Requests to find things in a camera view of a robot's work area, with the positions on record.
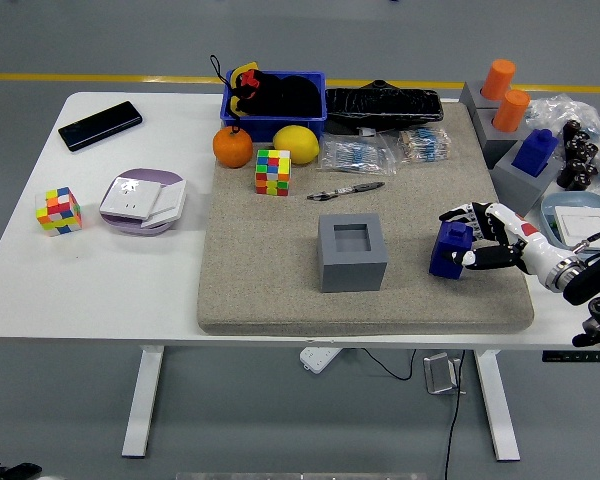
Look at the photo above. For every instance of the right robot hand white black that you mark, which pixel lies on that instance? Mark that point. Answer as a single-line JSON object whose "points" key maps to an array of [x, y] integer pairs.
{"points": [[515, 232]]}

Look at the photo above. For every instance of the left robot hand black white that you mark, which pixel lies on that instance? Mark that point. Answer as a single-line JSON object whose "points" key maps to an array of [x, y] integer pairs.
{"points": [[10, 472]]}

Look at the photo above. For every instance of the blue square seal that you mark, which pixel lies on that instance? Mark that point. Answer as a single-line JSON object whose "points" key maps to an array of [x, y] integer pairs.
{"points": [[442, 255], [535, 152]]}

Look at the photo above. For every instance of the grey square seal holder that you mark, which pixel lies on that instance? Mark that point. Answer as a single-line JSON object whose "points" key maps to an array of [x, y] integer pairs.
{"points": [[352, 272], [517, 192]]}

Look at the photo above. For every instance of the grey round-hole seal holder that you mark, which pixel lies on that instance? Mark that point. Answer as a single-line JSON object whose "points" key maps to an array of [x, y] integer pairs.
{"points": [[495, 142], [472, 95]]}

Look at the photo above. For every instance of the orange cylinder seal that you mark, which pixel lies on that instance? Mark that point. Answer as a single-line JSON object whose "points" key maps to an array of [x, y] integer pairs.
{"points": [[511, 111], [499, 80]]}

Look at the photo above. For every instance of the light blue plate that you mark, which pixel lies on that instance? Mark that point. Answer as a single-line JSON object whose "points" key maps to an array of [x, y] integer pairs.
{"points": [[575, 200]]}

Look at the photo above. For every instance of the pile of dark brown caps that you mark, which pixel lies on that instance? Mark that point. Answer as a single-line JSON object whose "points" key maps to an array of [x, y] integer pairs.
{"points": [[577, 170]]}

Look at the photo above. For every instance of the clear bag of resistors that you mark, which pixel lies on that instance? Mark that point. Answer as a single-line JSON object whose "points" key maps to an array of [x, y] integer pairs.
{"points": [[355, 155], [425, 142]]}

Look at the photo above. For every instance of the crumpled clear plastic bag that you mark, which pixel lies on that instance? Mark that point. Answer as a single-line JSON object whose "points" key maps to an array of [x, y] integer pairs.
{"points": [[560, 107]]}

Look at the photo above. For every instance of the black table control panel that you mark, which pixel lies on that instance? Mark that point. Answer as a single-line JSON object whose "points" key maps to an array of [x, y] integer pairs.
{"points": [[570, 356]]}

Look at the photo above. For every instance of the white table leg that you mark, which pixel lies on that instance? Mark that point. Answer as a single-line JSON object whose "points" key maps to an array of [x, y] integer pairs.
{"points": [[142, 400], [497, 405]]}

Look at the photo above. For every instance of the black silver pen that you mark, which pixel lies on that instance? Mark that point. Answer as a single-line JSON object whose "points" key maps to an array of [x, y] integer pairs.
{"points": [[352, 189]]}

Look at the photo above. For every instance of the small white connector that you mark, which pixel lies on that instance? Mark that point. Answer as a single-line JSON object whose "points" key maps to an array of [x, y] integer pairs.
{"points": [[367, 132]]}

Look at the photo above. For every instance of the black wrapped keyboard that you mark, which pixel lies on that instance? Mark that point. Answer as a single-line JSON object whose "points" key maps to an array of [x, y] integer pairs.
{"points": [[380, 107]]}

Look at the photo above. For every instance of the white power strip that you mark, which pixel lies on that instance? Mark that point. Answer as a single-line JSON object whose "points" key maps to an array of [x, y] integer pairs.
{"points": [[320, 359]]}

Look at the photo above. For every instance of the yellow lemon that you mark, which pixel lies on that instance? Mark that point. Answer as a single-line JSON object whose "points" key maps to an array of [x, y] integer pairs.
{"points": [[296, 145]]}

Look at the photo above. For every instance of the aligned colourful puzzle cube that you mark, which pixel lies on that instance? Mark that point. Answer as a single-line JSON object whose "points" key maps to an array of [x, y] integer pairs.
{"points": [[273, 172]]}

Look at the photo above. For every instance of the grey-brown fabric mat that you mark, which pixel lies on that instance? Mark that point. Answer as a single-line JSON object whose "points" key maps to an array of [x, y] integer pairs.
{"points": [[260, 280]]}

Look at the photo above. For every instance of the twisted colourful puzzle cube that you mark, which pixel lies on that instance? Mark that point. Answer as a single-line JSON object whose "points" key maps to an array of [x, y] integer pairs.
{"points": [[59, 212]]}

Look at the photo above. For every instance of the blue plastic bin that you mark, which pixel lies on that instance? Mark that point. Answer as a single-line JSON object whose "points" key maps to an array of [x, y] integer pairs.
{"points": [[270, 127]]}

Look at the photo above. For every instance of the orange fruit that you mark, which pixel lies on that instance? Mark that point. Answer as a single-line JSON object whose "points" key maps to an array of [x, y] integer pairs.
{"points": [[233, 147]]}

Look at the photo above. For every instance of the yellow black red gadget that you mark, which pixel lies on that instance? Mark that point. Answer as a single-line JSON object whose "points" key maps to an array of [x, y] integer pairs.
{"points": [[240, 74]]}

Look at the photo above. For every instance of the purple plate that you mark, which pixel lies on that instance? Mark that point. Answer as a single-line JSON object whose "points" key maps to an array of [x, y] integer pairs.
{"points": [[145, 175]]}

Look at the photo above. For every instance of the black smartphone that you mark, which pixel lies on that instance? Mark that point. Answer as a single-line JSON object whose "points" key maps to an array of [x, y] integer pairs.
{"points": [[100, 126]]}

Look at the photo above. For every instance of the white wall switch panel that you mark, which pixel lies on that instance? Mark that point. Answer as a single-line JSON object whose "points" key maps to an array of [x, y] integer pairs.
{"points": [[170, 200], [580, 222]]}

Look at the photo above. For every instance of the silver metal bracket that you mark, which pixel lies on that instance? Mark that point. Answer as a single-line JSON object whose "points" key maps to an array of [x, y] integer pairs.
{"points": [[440, 375]]}

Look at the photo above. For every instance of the white wall socket panel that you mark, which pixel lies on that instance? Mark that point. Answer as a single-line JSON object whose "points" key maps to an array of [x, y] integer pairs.
{"points": [[130, 197]]}

